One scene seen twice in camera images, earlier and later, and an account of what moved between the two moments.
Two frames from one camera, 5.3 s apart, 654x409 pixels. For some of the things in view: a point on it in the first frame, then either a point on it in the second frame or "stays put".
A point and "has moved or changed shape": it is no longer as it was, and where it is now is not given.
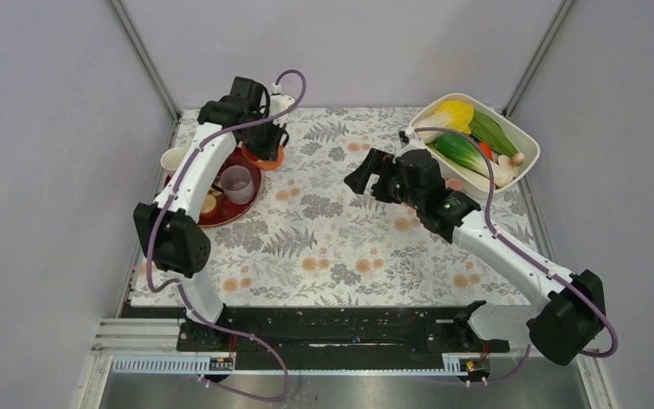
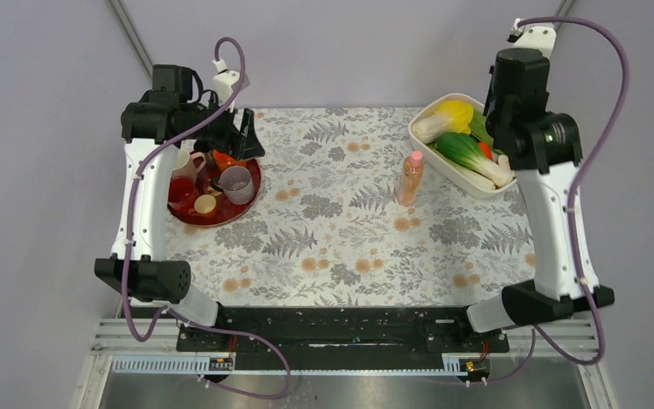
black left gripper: x=269 y=151 → x=249 y=146
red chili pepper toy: x=486 y=149 stays put
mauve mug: x=238 y=184 stays put
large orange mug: x=264 y=164 has moved or changed shape
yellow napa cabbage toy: x=453 y=114 stays put
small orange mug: x=209 y=204 stays put
